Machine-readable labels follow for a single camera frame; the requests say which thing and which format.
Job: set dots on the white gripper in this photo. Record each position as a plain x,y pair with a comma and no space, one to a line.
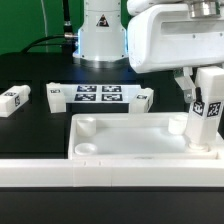
168,34

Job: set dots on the white desk top tray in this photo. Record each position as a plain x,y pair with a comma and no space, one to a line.
136,136

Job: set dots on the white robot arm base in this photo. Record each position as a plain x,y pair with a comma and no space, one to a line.
102,40

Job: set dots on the white front fence bar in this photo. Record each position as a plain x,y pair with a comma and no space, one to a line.
111,173

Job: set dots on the white tag mat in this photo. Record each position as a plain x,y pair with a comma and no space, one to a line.
92,93

